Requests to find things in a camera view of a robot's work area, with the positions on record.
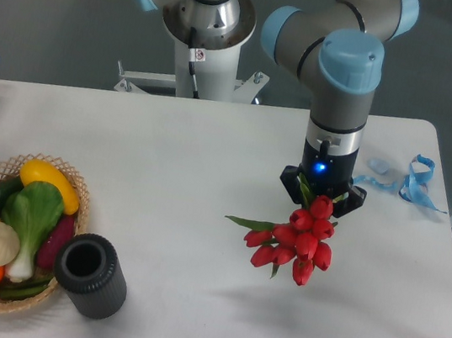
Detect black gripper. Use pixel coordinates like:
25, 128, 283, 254
280, 141, 367, 218

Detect red tulip bouquet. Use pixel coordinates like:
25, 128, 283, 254
227, 174, 337, 287

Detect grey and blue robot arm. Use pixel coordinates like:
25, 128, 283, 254
136, 0, 419, 217

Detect small light blue cap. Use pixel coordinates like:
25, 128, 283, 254
367, 157, 390, 175

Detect light blue ribbon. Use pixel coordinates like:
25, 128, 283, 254
353, 154, 448, 214

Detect dark grey ribbed vase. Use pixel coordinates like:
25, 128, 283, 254
53, 233, 127, 320

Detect purple sweet potato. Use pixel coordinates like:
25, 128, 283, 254
36, 215, 75, 270

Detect green bok choy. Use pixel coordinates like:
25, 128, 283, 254
1, 181, 64, 283

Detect green bean pods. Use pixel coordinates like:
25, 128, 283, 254
0, 275, 53, 301

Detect woven bamboo basket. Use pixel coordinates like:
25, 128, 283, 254
0, 153, 89, 314

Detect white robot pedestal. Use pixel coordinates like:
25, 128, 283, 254
114, 0, 270, 104

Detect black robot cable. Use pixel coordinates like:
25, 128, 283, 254
179, 27, 211, 100

